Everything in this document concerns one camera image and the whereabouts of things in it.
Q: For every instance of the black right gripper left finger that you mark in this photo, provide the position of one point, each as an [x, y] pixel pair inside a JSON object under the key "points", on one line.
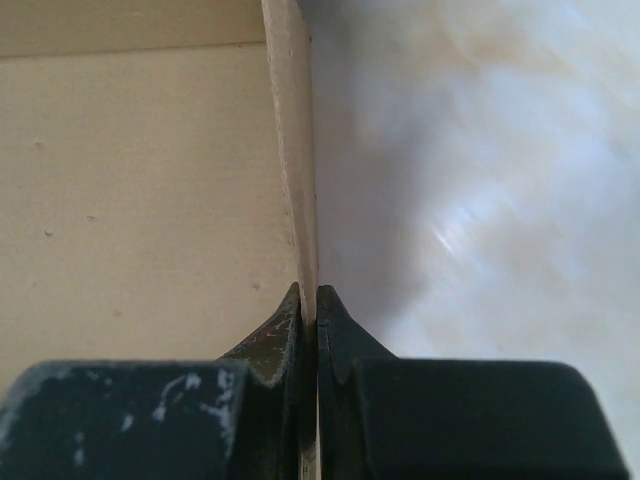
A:
{"points": [[249, 414]]}

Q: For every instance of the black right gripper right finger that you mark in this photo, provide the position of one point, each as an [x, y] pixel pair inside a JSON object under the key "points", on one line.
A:
{"points": [[385, 417]]}

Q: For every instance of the brown cardboard box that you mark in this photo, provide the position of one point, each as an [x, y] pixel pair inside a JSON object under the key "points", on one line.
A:
{"points": [[157, 191]]}

